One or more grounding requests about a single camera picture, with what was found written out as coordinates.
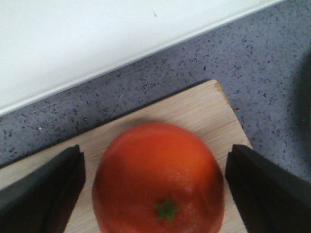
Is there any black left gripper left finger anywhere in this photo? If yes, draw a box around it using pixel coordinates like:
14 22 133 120
0 145 86 233

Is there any orange toy mandarin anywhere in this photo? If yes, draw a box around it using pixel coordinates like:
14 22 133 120
92 123 225 233

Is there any wooden cutting board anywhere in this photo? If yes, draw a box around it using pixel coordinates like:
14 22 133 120
0 80 250 233

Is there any white rectangular tray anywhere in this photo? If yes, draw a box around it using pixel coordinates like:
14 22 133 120
0 0 276 115

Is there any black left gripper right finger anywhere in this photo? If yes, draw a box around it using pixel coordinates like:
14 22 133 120
225 145 311 233

